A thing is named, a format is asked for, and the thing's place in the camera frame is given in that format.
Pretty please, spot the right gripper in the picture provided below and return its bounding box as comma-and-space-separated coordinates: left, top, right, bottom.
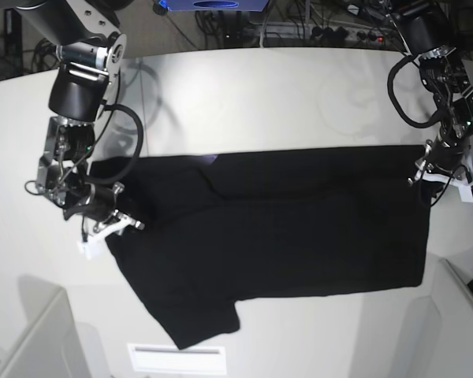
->
37, 165, 145, 243

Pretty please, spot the black T-shirt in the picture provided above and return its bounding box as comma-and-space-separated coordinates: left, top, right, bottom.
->
106, 145, 430, 349

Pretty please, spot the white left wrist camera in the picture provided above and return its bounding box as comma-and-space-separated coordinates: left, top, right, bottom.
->
458, 182, 473, 203

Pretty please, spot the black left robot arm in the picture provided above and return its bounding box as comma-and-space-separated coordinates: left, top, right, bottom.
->
385, 1, 473, 184

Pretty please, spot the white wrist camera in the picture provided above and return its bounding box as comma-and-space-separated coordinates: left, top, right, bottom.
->
77, 239, 102, 261
458, 182, 473, 203

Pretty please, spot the white left partition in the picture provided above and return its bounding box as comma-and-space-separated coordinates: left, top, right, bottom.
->
0, 275, 111, 377

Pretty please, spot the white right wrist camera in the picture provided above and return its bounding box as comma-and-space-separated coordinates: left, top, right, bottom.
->
77, 239, 102, 261

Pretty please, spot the white right partition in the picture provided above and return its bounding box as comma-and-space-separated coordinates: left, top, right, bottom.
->
401, 258, 473, 378

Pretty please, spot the blue box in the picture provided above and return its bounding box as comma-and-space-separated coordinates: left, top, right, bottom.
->
158, 0, 269, 12

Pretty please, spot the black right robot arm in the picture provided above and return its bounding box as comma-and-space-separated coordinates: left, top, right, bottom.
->
13, 1, 144, 243

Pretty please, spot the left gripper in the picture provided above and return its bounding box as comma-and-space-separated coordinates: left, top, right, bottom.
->
407, 137, 473, 186

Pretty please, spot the white slotted panel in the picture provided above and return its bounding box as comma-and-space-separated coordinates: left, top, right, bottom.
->
128, 343, 227, 376

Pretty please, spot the white partition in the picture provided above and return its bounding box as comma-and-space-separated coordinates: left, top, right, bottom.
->
0, 275, 111, 377
401, 258, 473, 378

